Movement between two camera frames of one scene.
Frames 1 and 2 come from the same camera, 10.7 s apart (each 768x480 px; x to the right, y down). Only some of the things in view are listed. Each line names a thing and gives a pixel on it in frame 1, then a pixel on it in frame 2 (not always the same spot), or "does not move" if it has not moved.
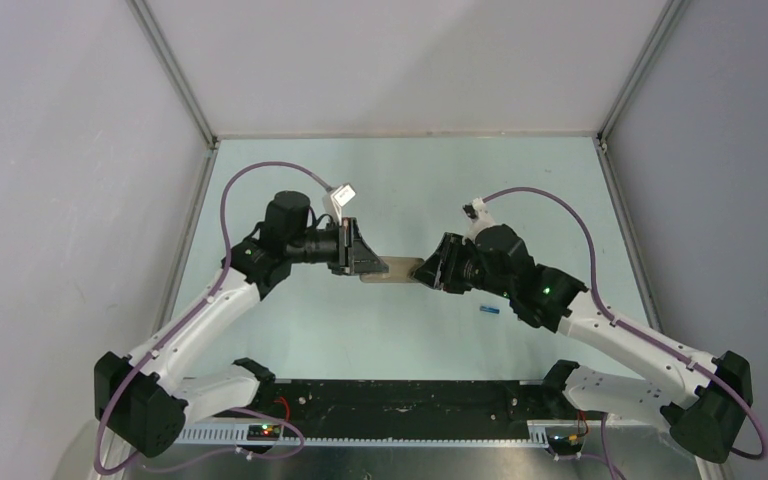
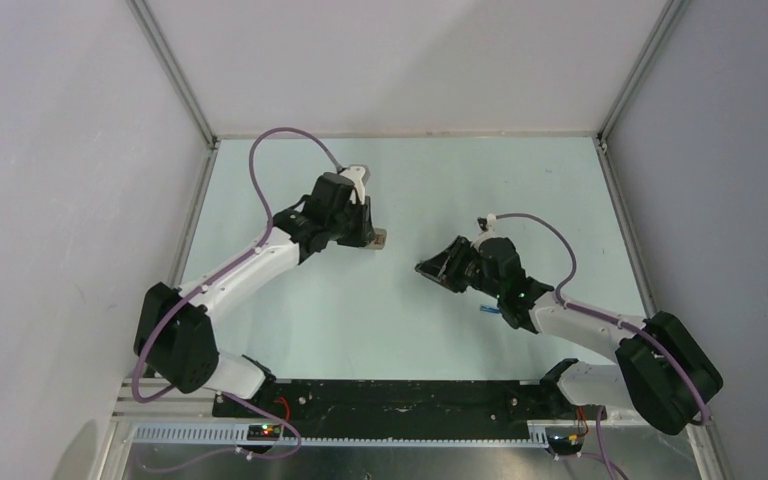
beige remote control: [400, 268] -> [380, 238]
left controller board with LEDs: [263, 432] does not move
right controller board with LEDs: [564, 445] does not move
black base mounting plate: [337, 407] does not move
